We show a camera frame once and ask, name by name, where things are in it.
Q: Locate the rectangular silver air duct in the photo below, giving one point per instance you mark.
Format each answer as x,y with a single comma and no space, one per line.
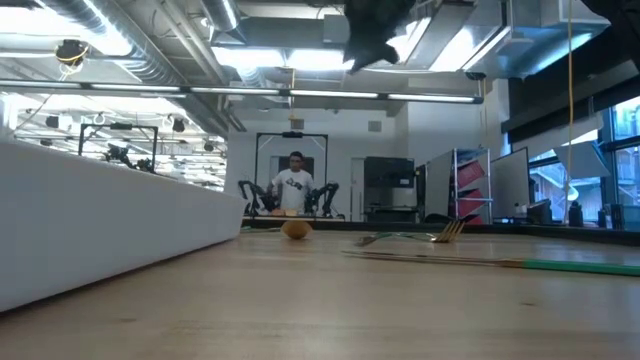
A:
525,45

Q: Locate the gray board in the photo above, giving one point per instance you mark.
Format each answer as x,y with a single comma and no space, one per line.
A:
439,185

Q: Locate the white cutlery tray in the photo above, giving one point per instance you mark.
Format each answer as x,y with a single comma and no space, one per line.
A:
100,225

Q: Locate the long ceiling light bar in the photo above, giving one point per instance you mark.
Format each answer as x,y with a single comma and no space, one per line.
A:
430,98

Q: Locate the metal shelf with red bins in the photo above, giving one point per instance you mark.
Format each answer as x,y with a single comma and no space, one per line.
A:
472,175

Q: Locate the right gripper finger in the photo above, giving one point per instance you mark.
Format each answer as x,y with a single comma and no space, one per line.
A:
372,30

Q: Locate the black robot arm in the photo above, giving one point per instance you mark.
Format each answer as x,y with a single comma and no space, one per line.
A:
247,190
120,152
327,192

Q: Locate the black bottle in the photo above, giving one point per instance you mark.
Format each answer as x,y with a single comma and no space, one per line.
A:
576,215

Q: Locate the gray wall vent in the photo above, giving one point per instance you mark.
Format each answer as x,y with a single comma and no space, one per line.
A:
374,126

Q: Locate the black monitor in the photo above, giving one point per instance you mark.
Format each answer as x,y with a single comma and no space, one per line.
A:
540,212

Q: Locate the round silver air duct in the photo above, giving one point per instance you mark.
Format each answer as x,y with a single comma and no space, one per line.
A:
150,65

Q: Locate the person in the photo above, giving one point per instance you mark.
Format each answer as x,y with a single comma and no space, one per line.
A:
292,190

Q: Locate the black cabinet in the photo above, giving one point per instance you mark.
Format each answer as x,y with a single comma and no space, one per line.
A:
390,175

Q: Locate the white angled panel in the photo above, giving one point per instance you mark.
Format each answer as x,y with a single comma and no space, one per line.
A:
582,160

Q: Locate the wooden workbench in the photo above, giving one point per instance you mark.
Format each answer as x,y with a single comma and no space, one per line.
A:
260,218

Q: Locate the black gantry frame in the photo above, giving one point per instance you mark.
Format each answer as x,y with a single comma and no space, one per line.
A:
292,134
118,126

